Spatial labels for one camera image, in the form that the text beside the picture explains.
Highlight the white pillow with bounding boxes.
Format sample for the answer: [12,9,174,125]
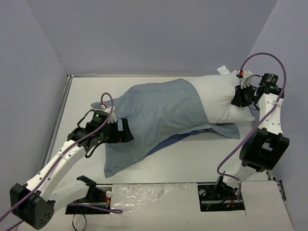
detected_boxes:
[188,65,255,124]

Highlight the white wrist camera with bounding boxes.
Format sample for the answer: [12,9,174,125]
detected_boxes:
[100,104,117,122]
[237,70,254,89]

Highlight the purple cable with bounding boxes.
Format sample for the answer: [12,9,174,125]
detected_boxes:
[0,92,124,229]
[217,52,287,202]

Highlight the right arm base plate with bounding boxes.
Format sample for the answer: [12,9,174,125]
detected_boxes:
[197,183,245,212]

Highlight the blue pillowcase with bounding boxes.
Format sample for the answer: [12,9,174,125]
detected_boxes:
[104,79,240,178]

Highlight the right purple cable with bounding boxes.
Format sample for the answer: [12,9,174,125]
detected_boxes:
[217,52,287,202]

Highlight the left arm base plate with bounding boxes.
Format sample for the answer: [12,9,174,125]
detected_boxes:
[65,185,112,215]

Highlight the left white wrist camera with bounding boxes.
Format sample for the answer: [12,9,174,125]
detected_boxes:
[100,104,117,122]

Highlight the black loop cable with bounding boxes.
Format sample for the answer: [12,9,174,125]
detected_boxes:
[72,213,87,230]

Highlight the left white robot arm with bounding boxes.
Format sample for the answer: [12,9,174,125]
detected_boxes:
[10,108,134,230]

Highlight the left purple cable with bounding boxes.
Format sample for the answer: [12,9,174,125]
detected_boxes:
[0,92,124,229]

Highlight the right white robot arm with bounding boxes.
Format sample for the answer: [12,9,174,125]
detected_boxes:
[213,71,290,199]

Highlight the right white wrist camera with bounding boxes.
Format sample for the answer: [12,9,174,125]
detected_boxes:
[237,70,254,89]

